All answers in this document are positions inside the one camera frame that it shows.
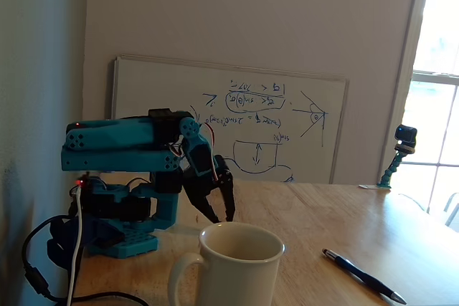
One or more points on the whiteboard with blue writing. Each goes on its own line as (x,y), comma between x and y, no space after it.
(161,91)

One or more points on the white ceramic mug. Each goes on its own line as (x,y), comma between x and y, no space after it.
(233,277)

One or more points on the teal flexible camera mount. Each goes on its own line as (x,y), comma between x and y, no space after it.
(392,168)

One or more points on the teal robot arm with base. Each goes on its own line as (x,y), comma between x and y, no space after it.
(107,134)

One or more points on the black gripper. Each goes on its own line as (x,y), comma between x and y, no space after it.
(211,188)

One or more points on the blue and black pen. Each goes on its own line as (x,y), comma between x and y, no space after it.
(362,275)

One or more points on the dark blue clamp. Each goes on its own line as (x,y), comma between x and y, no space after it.
(71,245)

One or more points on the black action camera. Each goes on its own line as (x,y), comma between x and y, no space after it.
(406,135)

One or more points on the white window frame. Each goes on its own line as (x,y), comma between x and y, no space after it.
(430,78)

